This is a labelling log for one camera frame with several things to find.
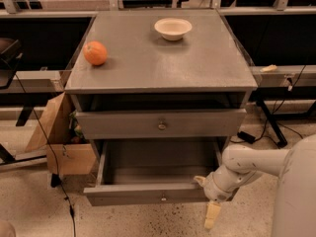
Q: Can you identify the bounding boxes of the orange fruit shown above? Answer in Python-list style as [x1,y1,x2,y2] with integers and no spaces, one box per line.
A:
[83,40,108,66]

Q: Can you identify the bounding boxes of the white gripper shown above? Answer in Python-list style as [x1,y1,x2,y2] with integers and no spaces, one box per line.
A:
[194,173,232,229]

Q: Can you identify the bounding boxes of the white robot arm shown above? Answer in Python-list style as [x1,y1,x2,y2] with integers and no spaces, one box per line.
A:
[195,135,316,237]

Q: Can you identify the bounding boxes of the black table leg right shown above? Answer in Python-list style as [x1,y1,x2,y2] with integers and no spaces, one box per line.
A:
[256,98,287,148]

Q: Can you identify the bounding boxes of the grey drawer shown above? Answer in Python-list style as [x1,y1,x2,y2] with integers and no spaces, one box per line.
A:
[76,109,246,139]
[84,138,220,206]

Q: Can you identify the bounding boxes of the black power adapter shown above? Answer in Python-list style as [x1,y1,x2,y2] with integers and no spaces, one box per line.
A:
[237,131,255,144]

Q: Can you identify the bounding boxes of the small yellow sponge piece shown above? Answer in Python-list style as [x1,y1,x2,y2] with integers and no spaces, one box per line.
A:
[260,64,277,73]

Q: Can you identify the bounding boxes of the black cable right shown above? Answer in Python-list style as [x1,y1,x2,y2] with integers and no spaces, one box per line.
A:
[229,64,307,148]

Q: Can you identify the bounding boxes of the brown cardboard box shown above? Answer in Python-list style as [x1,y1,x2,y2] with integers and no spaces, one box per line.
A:
[26,93,96,176]

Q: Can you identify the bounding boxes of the grey drawer cabinet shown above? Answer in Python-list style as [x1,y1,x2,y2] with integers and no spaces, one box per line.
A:
[63,9,258,170]

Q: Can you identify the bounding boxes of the grey top drawer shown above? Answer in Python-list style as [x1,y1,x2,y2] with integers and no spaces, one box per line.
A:
[76,109,246,139]

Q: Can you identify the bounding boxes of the black floor cable left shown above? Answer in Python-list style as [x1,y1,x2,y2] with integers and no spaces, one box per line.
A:
[12,72,77,237]

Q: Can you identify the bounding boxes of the white bowl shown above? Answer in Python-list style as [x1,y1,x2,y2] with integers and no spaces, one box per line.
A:
[154,18,193,41]

